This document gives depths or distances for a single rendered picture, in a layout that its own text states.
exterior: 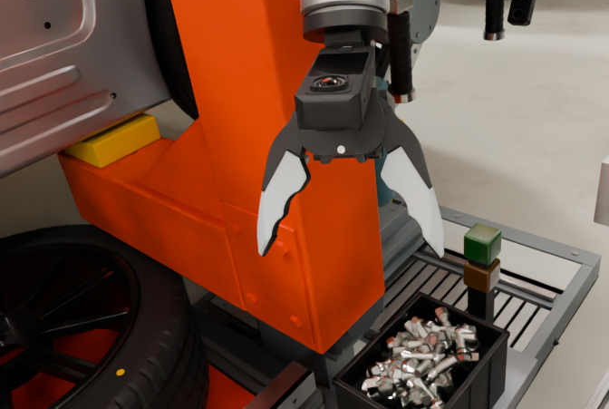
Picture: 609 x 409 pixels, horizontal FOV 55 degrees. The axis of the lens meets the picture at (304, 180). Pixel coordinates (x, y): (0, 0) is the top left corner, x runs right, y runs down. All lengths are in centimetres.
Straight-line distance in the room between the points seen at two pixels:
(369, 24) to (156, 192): 61
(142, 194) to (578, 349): 111
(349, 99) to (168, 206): 62
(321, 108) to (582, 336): 134
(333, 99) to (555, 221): 169
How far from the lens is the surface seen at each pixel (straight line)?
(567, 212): 208
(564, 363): 158
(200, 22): 69
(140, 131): 116
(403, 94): 100
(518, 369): 94
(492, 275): 86
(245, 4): 62
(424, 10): 116
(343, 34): 49
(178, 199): 95
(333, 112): 39
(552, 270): 171
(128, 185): 105
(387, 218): 163
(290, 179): 48
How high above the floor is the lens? 115
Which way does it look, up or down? 30 degrees down
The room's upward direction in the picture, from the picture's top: 9 degrees counter-clockwise
